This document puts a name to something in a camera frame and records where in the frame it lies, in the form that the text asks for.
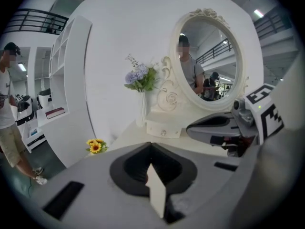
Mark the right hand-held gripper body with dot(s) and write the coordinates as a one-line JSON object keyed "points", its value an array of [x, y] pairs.
{"points": [[264, 108]]}

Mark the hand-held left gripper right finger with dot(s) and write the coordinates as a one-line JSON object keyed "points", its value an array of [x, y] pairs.
{"points": [[209, 187]]}

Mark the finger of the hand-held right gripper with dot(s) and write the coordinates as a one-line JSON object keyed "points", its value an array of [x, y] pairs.
{"points": [[209, 126], [234, 149]]}

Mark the dark red book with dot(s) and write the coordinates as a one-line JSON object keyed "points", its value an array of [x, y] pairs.
{"points": [[55, 113]]}

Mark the white oval ornate mirror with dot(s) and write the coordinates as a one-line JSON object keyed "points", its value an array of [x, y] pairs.
{"points": [[166, 99]]}

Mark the white shelf unit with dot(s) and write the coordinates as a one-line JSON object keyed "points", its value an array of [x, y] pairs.
{"points": [[78, 56]]}

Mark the purple white flowers in vase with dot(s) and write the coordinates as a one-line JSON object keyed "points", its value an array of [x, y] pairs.
{"points": [[143, 77]]}

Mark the black mezzanine railing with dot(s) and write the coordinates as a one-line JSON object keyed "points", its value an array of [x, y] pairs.
{"points": [[274, 23], [16, 23]]}

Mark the white dressing table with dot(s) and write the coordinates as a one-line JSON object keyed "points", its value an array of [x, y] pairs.
{"points": [[133, 139]]}

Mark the ceiling light tube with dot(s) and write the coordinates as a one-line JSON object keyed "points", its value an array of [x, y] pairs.
{"points": [[258, 13]]}

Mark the sunflowers in white vase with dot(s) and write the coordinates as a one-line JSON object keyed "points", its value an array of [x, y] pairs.
{"points": [[96, 147]]}

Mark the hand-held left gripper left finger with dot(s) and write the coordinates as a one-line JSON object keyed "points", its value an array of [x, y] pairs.
{"points": [[95, 180]]}

